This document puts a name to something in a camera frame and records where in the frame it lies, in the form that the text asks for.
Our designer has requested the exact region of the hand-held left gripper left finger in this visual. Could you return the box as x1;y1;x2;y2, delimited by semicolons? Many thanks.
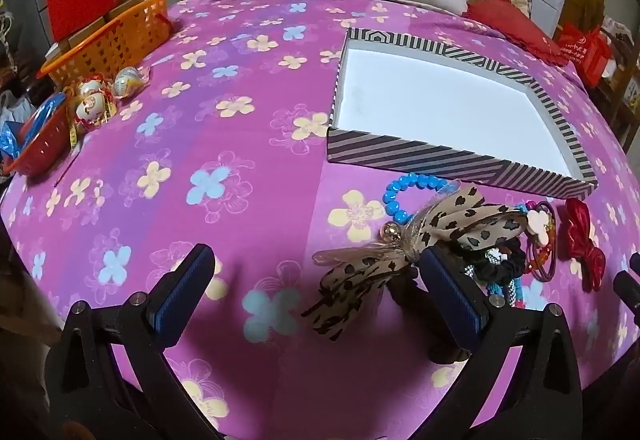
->
47;244;226;440

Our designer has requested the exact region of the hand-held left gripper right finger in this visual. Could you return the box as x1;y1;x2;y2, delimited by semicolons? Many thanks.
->
419;247;583;440

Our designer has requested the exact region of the red satin bow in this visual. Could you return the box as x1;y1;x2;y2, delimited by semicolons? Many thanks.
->
564;197;607;292

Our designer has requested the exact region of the silver braided hair tie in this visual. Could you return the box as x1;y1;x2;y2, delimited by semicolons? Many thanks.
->
462;250;526;310

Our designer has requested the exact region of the black scrunchie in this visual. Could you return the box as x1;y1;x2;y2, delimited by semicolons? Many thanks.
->
457;240;528;283

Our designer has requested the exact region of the leopard print bow hair tie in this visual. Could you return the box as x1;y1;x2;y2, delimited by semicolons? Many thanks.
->
301;185;531;337

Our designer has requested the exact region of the multicolour bead hair tie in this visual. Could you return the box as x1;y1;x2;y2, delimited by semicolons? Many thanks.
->
527;225;558;282

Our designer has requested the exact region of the pink flower hair tie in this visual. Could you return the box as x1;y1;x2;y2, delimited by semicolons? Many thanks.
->
525;200;560;282

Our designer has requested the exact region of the blue bead bracelet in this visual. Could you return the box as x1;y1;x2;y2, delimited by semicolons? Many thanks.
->
382;172;461;226

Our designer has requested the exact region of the striped jewelry box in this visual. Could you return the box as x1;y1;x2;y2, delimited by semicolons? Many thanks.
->
326;26;598;201

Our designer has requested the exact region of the pink floral bedsheet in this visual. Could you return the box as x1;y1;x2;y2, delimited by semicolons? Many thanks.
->
0;0;640;440

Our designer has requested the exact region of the small red plastic basket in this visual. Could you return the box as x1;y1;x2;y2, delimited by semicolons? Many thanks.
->
2;92;71;176

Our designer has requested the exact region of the painted ornament ball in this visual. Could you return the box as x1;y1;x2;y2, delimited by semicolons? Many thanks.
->
75;76;106;100
114;66;144;98
75;92;108;125

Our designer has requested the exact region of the red shopping bag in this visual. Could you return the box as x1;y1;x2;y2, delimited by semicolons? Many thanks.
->
557;22;613;88

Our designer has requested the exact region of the blue plastic bag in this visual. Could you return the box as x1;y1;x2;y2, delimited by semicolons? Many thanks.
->
0;92;68;161

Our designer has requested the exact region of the orange plastic basket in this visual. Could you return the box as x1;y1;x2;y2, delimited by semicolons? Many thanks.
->
40;0;173;88

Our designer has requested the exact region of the red cushion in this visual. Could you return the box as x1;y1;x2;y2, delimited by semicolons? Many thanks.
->
462;0;576;66

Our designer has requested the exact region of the brown cardboard box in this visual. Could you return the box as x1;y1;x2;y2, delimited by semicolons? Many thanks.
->
107;0;146;21

